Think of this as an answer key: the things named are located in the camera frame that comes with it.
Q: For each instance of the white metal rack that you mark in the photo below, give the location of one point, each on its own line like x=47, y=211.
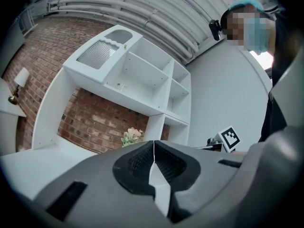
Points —
x=30, y=18

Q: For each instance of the black head-mounted camera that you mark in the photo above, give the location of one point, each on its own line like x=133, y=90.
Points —
x=216, y=30

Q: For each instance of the white glass cabinet door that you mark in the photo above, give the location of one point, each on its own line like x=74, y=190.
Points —
x=95, y=72

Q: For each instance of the white shade table lamp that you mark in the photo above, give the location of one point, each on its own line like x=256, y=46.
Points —
x=21, y=76

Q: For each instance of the blue face mask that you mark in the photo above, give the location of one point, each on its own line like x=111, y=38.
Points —
x=260, y=37

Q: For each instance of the white shelf unit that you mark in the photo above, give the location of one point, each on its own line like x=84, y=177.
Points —
x=47, y=108

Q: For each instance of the white side table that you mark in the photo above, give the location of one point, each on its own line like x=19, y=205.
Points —
x=9, y=132

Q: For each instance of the person in face mask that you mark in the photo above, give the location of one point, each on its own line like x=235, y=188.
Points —
x=273, y=117

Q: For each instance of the grey leaning panel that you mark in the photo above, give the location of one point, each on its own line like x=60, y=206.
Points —
x=14, y=41

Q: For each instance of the pink flower bouquet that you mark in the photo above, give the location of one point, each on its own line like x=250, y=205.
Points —
x=131, y=136

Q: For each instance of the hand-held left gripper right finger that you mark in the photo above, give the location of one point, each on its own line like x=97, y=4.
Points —
x=209, y=170

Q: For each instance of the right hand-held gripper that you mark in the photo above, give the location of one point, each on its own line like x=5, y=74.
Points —
x=229, y=139

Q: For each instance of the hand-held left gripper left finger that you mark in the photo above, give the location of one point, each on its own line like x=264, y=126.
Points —
x=99, y=179

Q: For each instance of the person's head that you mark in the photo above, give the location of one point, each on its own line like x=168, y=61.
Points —
x=237, y=30

